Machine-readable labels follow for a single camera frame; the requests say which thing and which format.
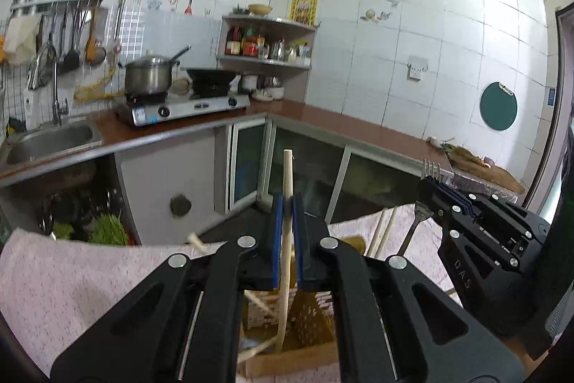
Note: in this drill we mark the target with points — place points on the hanging wooden brush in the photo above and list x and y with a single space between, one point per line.
95 51

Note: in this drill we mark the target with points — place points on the steel gas stove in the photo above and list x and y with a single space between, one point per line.
179 109

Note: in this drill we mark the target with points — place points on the white corner shelf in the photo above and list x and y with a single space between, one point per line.
269 20

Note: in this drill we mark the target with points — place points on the hanging black spatula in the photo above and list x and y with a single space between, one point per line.
71 60

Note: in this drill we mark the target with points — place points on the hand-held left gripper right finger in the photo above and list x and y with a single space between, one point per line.
298 239

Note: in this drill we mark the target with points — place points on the black wok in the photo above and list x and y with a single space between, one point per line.
210 76

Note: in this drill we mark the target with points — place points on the stack of dishes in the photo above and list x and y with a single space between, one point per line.
264 89

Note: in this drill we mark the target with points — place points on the round green cutting board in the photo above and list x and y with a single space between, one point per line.
498 107

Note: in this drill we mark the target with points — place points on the wooden cutting board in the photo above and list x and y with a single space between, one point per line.
489 172

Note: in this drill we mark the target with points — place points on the group of metal cups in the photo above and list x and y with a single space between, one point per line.
287 53

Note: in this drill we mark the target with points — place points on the brown kitchen counter cabinet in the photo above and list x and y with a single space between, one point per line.
349 127

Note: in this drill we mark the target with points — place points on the white soap bottle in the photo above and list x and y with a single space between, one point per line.
28 109

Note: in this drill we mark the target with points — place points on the small white cup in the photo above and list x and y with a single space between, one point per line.
434 140

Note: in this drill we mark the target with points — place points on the pink floral tablecloth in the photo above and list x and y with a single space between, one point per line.
89 297

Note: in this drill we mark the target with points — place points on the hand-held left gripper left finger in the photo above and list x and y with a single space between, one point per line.
278 239

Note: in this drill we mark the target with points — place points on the metal wall utensil rack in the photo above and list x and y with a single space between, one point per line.
58 1

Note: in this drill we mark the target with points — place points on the stainless steel pot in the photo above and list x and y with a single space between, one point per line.
148 75

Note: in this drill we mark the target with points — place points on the yellow slotted utensil holder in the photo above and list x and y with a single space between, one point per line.
309 329

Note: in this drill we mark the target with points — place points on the blue wall sticker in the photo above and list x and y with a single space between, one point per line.
552 96

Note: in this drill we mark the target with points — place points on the white wall socket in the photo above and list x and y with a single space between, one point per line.
417 68

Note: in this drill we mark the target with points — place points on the green leafy vegetables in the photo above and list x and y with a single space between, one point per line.
107 230

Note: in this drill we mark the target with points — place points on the metal kitchen faucet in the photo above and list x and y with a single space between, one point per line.
56 105

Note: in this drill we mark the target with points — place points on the yellow wall poster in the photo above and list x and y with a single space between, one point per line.
304 10

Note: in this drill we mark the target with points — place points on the wooden chopstick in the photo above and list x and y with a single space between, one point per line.
288 176
376 230
253 352
386 232

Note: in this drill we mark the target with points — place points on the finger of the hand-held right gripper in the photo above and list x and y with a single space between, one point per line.
453 221
502 210

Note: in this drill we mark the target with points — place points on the dark door frame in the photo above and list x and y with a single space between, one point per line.
560 118

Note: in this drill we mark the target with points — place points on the stainless steel sink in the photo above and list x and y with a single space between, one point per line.
49 140

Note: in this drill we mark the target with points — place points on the row of sauce bottles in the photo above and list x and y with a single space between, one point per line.
244 44

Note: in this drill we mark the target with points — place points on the hanging white cloth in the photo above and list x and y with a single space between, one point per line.
20 39

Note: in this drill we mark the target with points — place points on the beige bowl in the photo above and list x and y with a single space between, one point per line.
260 9

